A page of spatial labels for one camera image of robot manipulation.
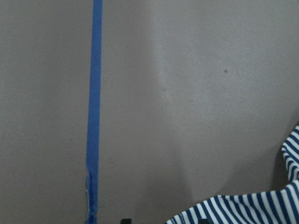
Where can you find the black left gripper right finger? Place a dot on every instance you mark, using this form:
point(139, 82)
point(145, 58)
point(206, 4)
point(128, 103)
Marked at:
point(202, 221)

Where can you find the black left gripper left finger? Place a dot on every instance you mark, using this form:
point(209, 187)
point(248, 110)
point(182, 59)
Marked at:
point(126, 221)

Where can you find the blue white striped polo shirt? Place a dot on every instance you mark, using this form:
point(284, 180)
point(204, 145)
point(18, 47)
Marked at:
point(271, 207)

